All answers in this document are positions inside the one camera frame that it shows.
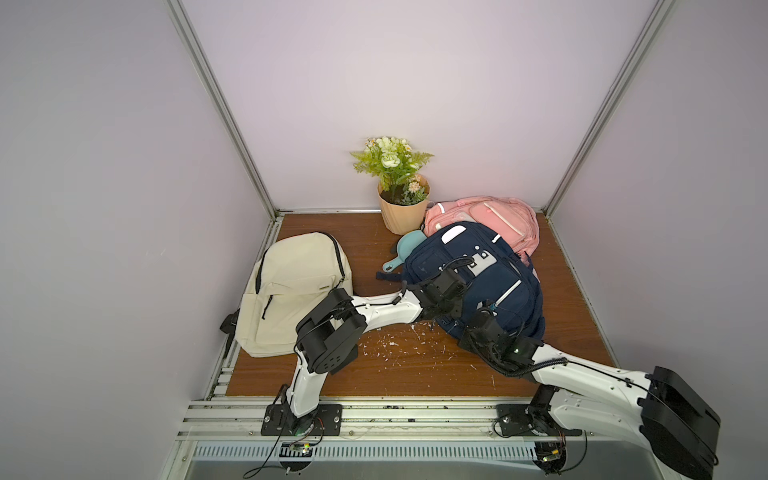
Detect navy blue backpack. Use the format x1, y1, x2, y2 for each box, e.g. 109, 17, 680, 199
376, 221, 546, 339

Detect cream white backpack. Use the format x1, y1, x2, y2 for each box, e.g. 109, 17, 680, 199
220, 232, 353, 358

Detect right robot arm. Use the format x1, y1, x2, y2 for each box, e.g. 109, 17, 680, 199
459, 306, 721, 479

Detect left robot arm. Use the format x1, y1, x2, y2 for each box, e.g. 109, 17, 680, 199
281, 257, 474, 421

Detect pink backpack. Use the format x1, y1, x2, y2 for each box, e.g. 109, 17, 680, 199
423, 196, 540, 265

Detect teal plastic paddle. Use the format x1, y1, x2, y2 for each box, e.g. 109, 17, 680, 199
382, 230, 427, 273

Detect beige plant pot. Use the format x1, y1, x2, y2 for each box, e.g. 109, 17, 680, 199
377, 174, 430, 235

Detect artificial green flowering plant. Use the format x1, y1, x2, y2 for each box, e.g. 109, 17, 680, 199
350, 136, 434, 206

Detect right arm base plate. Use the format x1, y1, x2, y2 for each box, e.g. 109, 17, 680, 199
492, 404, 583, 438

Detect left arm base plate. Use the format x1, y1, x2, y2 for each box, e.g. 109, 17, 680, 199
260, 403, 343, 437

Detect aluminium front rail frame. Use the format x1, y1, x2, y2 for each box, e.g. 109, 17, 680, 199
158, 395, 691, 480

